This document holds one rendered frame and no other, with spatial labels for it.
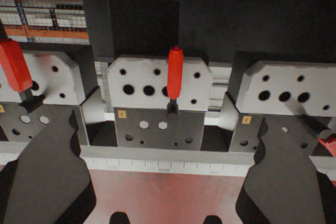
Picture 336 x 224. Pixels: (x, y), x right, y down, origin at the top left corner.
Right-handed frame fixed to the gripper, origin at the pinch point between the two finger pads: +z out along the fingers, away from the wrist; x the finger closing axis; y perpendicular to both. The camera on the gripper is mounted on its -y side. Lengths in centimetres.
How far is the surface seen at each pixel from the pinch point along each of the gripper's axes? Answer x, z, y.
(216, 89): 136, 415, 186
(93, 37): -34, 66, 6
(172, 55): 0.3, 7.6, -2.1
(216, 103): 141, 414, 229
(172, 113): 0.6, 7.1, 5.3
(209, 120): 14.8, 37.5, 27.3
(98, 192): -14.6, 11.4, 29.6
